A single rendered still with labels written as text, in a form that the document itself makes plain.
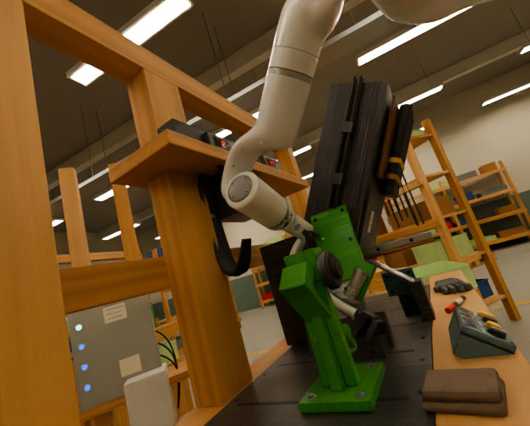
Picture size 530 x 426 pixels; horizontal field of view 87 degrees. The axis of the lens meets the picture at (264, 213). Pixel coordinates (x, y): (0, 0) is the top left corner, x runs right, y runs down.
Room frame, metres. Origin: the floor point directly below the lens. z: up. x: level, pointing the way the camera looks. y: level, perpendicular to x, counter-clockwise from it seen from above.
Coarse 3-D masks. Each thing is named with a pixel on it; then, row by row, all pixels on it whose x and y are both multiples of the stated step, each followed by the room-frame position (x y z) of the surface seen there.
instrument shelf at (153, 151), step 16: (160, 144) 0.61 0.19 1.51; (176, 144) 0.62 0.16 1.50; (192, 144) 0.67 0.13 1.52; (208, 144) 0.73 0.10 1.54; (128, 160) 0.67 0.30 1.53; (144, 160) 0.65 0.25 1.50; (160, 160) 0.67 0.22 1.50; (176, 160) 0.69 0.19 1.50; (192, 160) 0.72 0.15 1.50; (208, 160) 0.75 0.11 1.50; (224, 160) 0.78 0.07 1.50; (112, 176) 0.71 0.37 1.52; (128, 176) 0.70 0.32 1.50; (144, 176) 0.73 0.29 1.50; (272, 176) 1.06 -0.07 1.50; (288, 176) 1.19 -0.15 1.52; (288, 192) 1.38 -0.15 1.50
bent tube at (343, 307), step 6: (318, 234) 0.83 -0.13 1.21; (300, 240) 0.82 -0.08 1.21; (294, 246) 0.82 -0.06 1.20; (300, 246) 0.82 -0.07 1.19; (294, 252) 0.82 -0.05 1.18; (336, 300) 0.75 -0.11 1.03; (342, 300) 0.75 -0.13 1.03; (336, 306) 0.74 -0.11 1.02; (342, 306) 0.74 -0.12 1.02; (348, 306) 0.73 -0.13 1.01; (342, 312) 0.74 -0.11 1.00; (348, 312) 0.73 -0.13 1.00; (354, 312) 0.72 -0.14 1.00; (354, 318) 0.74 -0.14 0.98
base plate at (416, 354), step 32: (416, 320) 0.87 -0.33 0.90; (288, 352) 0.93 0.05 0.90; (416, 352) 0.66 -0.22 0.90; (256, 384) 0.75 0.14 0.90; (288, 384) 0.70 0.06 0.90; (384, 384) 0.57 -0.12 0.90; (416, 384) 0.54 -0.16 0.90; (224, 416) 0.63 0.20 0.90; (256, 416) 0.59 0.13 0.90; (288, 416) 0.56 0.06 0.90; (320, 416) 0.53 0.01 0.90; (352, 416) 0.50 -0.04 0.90; (384, 416) 0.48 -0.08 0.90; (416, 416) 0.46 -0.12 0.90
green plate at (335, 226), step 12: (312, 216) 0.85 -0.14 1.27; (324, 216) 0.83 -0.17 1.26; (336, 216) 0.81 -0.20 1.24; (348, 216) 0.79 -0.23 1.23; (324, 228) 0.83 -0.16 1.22; (336, 228) 0.81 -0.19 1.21; (348, 228) 0.79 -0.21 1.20; (324, 240) 0.82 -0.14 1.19; (336, 240) 0.80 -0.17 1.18; (348, 240) 0.79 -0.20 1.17; (336, 252) 0.80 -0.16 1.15; (348, 252) 0.78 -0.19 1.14; (360, 252) 0.77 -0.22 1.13; (348, 264) 0.78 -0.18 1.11; (348, 276) 0.78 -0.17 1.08
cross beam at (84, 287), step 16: (256, 256) 1.19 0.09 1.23; (64, 272) 0.56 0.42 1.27; (80, 272) 0.58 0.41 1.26; (96, 272) 0.61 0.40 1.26; (112, 272) 0.64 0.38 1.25; (128, 272) 0.68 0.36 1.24; (144, 272) 0.72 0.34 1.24; (160, 272) 0.76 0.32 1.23; (64, 288) 0.55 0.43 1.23; (80, 288) 0.58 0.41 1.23; (96, 288) 0.61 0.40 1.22; (112, 288) 0.64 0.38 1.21; (128, 288) 0.67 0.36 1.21; (144, 288) 0.71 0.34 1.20; (160, 288) 0.75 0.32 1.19; (64, 304) 0.55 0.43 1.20; (80, 304) 0.58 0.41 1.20; (96, 304) 0.60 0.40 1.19
